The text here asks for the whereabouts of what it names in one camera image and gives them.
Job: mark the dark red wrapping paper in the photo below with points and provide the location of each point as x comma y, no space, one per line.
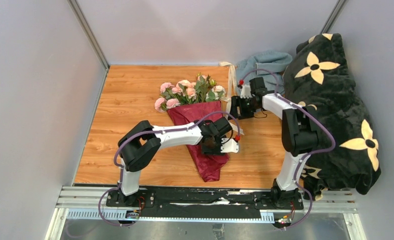
207,116

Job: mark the pink rose stem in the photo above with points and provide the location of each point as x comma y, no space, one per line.
175,95

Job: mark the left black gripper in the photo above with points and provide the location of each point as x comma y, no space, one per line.
205,151

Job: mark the white rose stem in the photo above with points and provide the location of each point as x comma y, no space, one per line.
218,92

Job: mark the blue towel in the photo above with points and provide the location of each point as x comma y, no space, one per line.
269,65

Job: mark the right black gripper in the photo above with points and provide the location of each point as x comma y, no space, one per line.
237,101

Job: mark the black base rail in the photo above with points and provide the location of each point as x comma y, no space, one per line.
204,203

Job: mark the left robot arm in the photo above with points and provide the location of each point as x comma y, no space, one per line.
139,146

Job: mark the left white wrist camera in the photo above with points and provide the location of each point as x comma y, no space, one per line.
229,145

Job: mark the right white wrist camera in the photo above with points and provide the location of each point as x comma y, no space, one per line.
245,90

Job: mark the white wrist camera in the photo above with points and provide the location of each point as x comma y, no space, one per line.
229,145
245,90

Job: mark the black flower-pattern blanket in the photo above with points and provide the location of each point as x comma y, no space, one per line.
318,78

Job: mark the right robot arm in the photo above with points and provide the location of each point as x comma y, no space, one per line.
299,136

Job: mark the cream printed ribbon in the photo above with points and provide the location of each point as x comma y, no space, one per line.
231,84

